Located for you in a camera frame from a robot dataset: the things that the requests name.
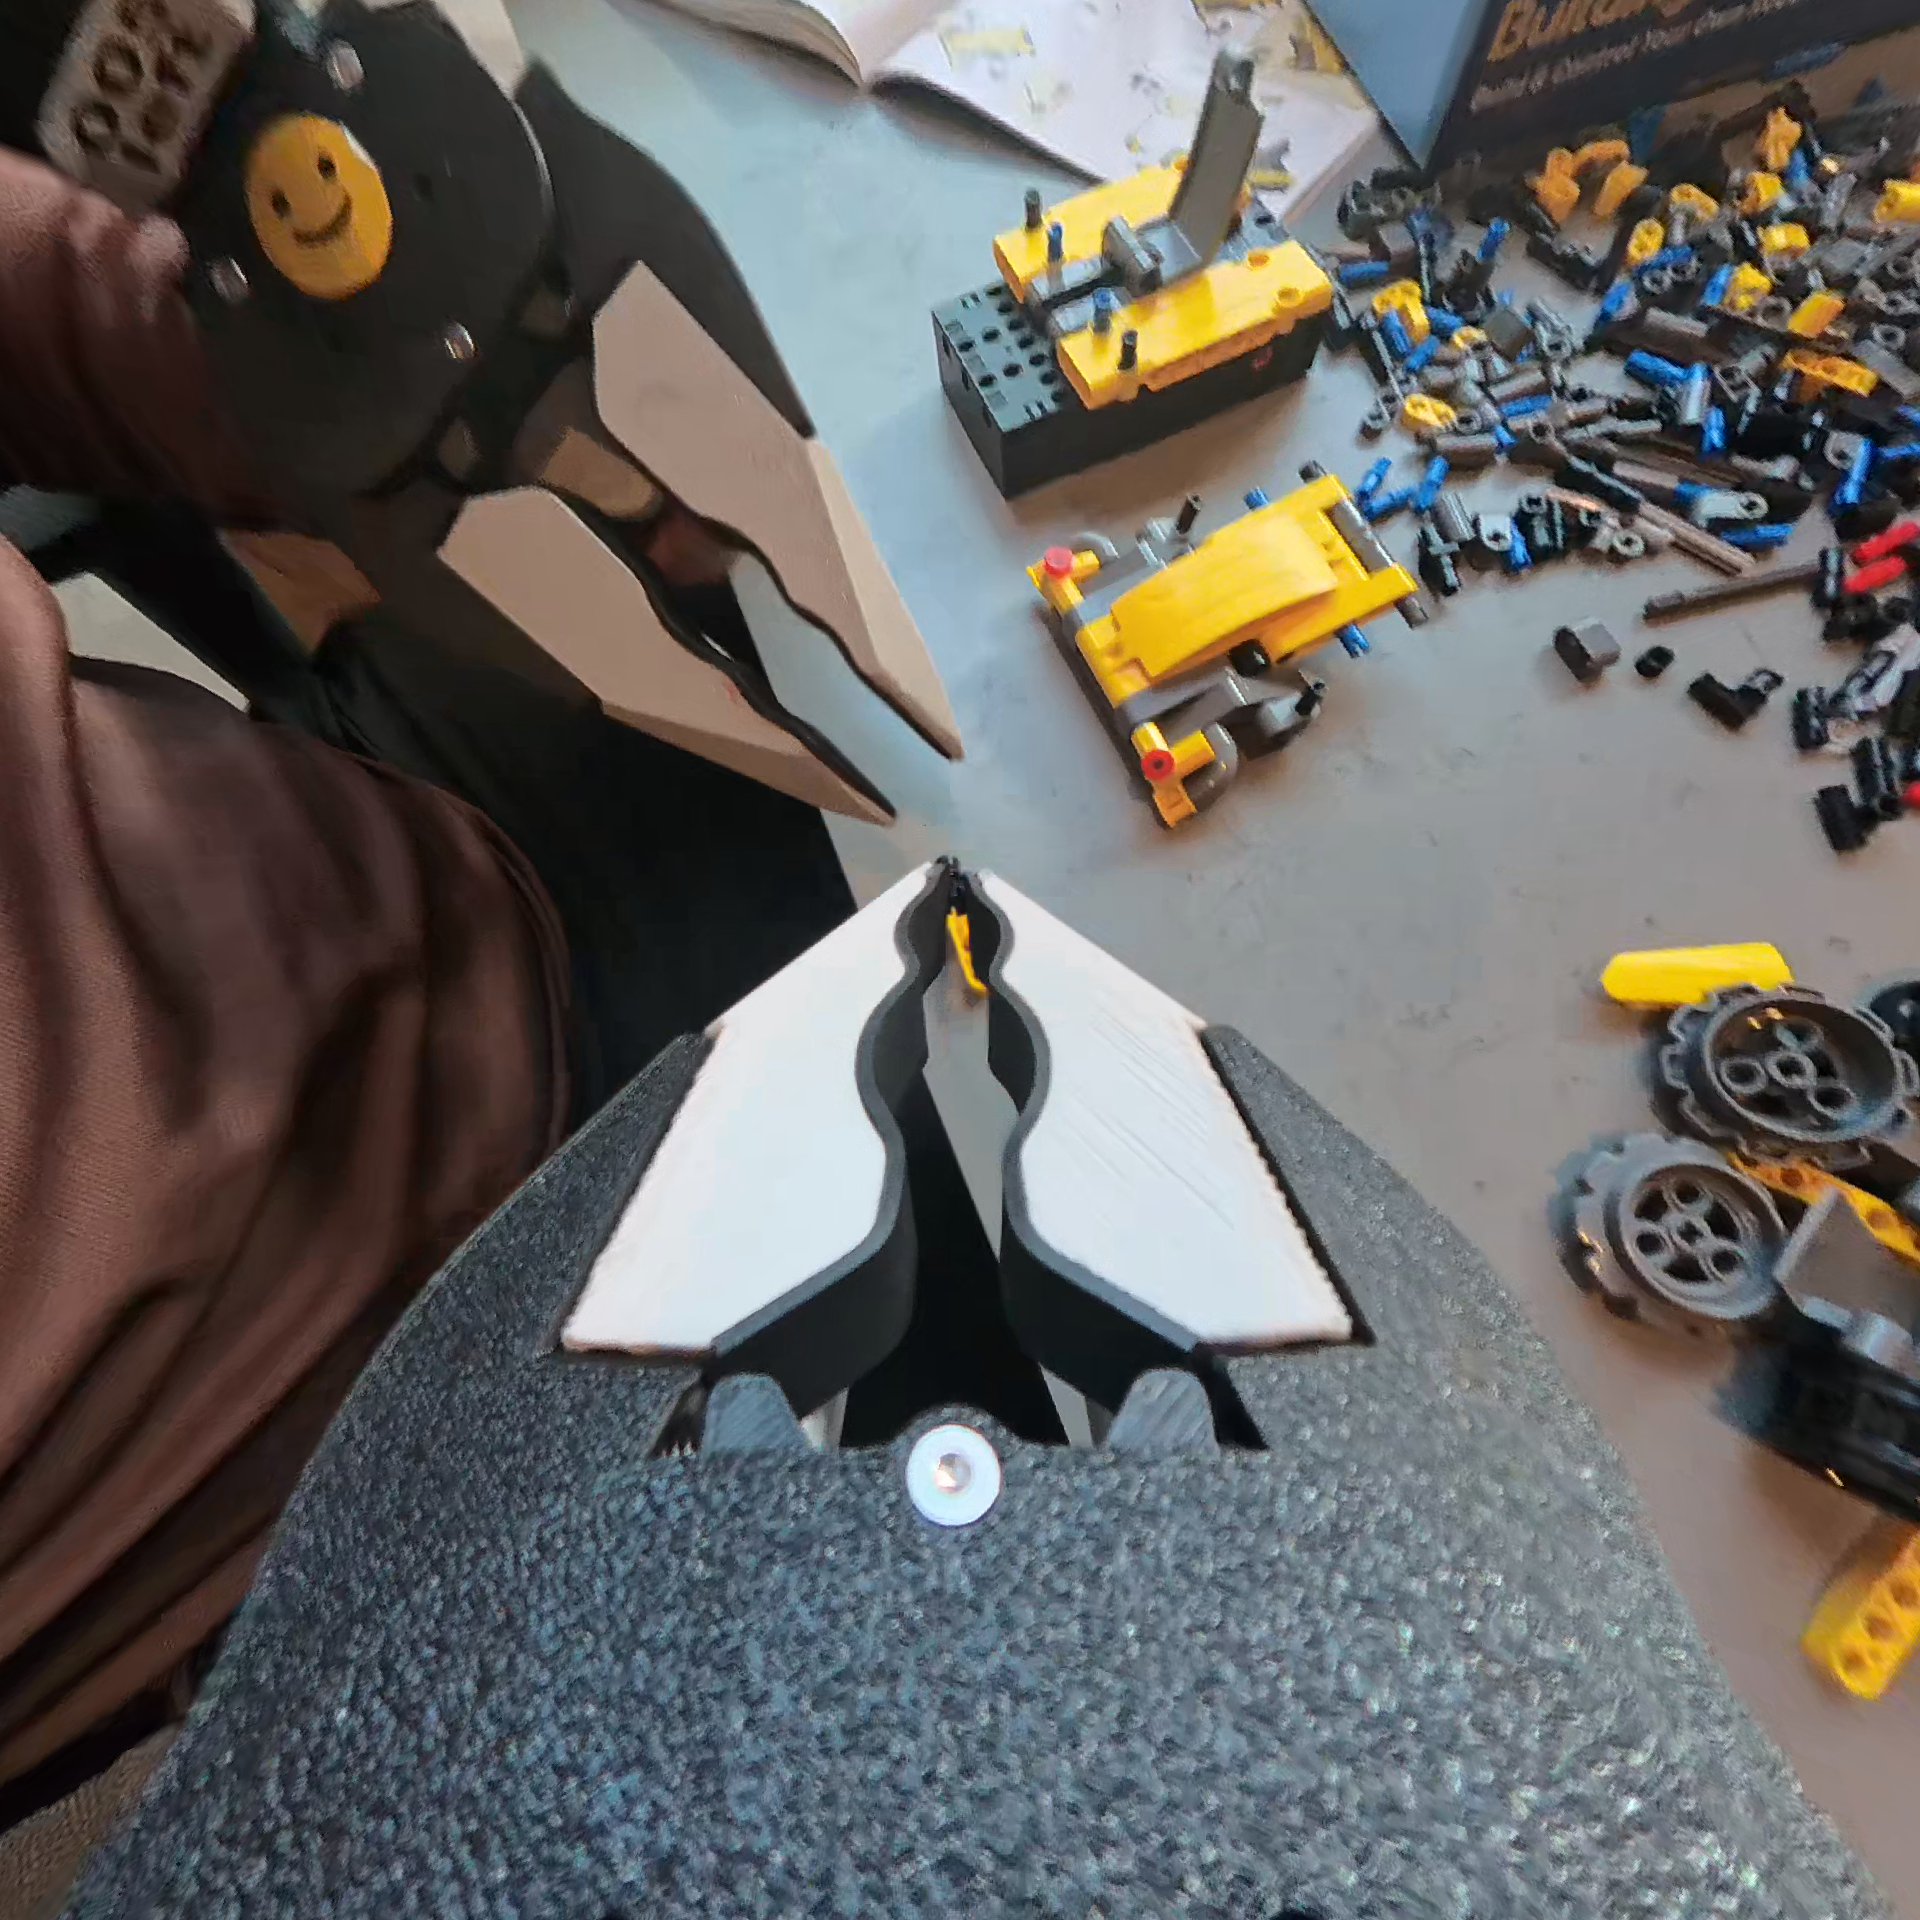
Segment pile of small building pieces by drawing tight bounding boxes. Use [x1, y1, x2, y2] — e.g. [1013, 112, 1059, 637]
[1335, 90, 1920, 857]

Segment grey desk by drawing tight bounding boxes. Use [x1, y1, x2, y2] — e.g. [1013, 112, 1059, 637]
[630, 0, 1920, 1848]

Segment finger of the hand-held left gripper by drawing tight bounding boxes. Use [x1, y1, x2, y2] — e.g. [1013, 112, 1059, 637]
[435, 486, 898, 830]
[591, 262, 965, 761]

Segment instruction booklet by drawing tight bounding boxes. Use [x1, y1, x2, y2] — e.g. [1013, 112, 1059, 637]
[657, 0, 1383, 225]

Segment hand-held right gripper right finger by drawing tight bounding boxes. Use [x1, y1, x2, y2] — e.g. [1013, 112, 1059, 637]
[953, 859, 1356, 1412]

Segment person's left hand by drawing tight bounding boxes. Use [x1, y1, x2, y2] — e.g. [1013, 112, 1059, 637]
[644, 508, 747, 590]

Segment yellow curved panel piece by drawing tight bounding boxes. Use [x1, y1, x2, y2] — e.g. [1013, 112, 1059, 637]
[1601, 942, 1795, 1011]

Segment blue cardboard kit box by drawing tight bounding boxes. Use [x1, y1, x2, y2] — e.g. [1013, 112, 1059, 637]
[1303, 0, 1920, 174]

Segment person's dark trousers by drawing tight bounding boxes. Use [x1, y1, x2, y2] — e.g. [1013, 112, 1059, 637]
[241, 598, 857, 1081]

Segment person's brown shirt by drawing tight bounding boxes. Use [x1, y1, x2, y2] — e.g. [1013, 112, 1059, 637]
[0, 532, 578, 1788]

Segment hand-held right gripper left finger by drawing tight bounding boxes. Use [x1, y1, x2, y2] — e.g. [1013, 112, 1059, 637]
[559, 856, 953, 1419]

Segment black block with yellow panels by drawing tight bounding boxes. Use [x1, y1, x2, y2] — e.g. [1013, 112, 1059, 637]
[931, 52, 1339, 501]

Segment person's left forearm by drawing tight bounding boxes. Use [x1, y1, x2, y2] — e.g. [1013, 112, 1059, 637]
[0, 141, 347, 518]

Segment yellow vehicle hood assembly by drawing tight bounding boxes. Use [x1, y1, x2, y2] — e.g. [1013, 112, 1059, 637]
[1027, 468, 1434, 830]

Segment dark long axle rod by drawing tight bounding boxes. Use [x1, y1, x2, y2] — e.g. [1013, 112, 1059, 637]
[1641, 562, 1827, 624]

